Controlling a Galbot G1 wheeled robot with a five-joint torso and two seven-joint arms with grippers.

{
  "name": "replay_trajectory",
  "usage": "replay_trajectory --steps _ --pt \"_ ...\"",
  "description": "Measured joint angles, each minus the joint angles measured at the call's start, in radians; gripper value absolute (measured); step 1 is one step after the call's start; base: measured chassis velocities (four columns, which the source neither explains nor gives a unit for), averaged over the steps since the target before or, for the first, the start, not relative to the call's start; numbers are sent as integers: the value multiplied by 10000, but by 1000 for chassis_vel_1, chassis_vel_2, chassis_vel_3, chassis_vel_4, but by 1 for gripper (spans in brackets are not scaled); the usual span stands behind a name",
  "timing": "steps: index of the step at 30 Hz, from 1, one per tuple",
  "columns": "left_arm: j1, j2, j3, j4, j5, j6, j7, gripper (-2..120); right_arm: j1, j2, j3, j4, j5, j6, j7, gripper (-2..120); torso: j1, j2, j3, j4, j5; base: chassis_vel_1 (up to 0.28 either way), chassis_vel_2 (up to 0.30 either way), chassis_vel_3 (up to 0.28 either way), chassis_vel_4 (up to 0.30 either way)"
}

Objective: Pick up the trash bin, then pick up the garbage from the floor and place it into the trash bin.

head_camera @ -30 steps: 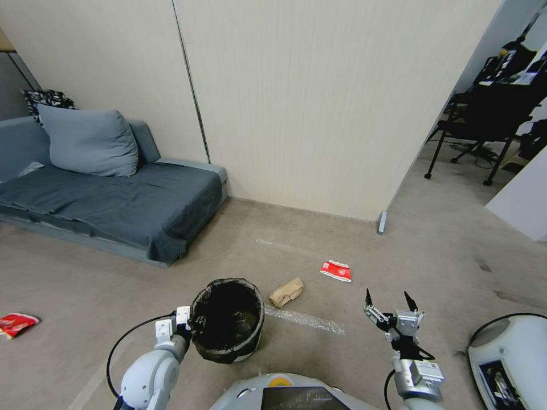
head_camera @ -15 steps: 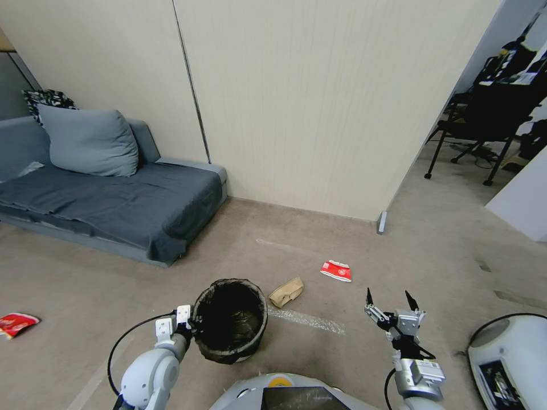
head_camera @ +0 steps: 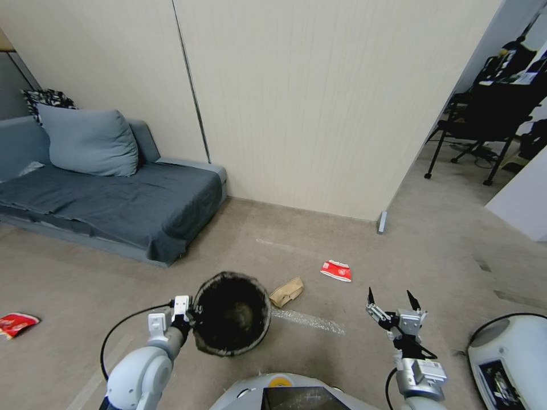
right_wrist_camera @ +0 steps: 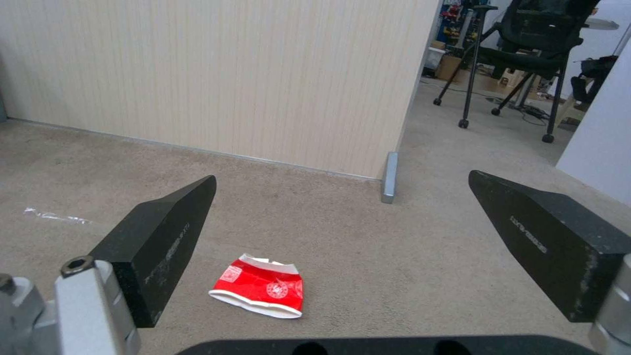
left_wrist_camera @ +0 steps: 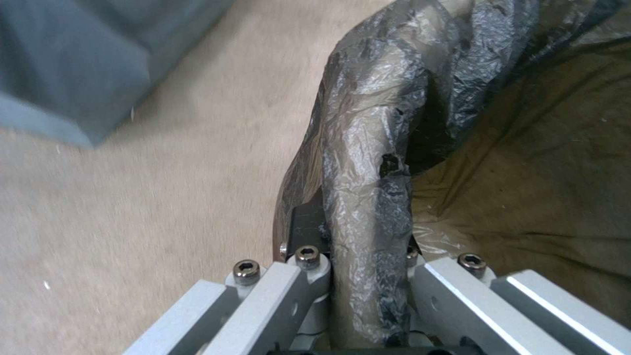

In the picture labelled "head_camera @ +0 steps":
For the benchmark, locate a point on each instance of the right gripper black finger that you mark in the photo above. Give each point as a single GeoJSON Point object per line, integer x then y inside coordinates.
{"type": "Point", "coordinates": [378, 312]}
{"type": "Point", "coordinates": [414, 301]}

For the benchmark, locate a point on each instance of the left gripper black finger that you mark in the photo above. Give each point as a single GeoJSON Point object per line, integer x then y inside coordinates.
{"type": "Point", "coordinates": [194, 313]}

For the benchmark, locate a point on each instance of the dark round trash bin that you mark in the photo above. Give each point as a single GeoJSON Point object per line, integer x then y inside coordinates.
{"type": "Point", "coordinates": [233, 316]}

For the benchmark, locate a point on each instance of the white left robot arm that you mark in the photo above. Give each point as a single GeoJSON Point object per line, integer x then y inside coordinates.
{"type": "Point", "coordinates": [141, 376]}

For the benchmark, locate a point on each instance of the red and white wrapper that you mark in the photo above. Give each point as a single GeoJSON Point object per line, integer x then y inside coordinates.
{"type": "Point", "coordinates": [336, 270]}

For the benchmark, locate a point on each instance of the clear tape strip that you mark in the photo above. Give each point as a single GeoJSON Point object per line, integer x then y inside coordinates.
{"type": "Point", "coordinates": [312, 321]}

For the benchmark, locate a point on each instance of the crumpled brown paper bag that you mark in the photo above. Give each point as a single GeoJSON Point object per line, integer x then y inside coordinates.
{"type": "Point", "coordinates": [287, 292]}

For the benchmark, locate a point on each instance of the white robot front shell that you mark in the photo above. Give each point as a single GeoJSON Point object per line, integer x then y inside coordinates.
{"type": "Point", "coordinates": [295, 393]}

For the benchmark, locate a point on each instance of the dark grey sofa sheet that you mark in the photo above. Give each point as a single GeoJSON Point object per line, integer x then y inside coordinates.
{"type": "Point", "coordinates": [119, 200]}

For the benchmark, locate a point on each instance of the white cabinet panel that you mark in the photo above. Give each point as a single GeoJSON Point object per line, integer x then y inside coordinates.
{"type": "Point", "coordinates": [523, 200]}

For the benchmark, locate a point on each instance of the crumpled red snack wrapper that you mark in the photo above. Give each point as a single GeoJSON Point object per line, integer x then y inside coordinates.
{"type": "Point", "coordinates": [15, 324]}

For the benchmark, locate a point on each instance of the grey sofa bed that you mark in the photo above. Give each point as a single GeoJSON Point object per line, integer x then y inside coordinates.
{"type": "Point", "coordinates": [145, 141]}

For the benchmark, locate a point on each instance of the black office chair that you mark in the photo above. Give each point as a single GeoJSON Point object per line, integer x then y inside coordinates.
{"type": "Point", "coordinates": [491, 119]}

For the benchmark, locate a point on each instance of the blue-grey pillow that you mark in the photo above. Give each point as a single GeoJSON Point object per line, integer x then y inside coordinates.
{"type": "Point", "coordinates": [92, 141]}

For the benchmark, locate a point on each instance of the black and white patterned cushion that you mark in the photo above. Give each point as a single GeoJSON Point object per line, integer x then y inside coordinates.
{"type": "Point", "coordinates": [53, 99]}

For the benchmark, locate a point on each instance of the cluttered dark desk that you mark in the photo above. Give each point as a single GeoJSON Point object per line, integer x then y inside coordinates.
{"type": "Point", "coordinates": [513, 60]}

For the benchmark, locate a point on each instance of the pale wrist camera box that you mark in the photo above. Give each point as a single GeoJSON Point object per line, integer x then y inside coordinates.
{"type": "Point", "coordinates": [181, 304]}
{"type": "Point", "coordinates": [409, 322]}

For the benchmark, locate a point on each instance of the grey metal wall end cap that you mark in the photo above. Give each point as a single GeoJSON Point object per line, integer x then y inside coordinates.
{"type": "Point", "coordinates": [382, 222]}

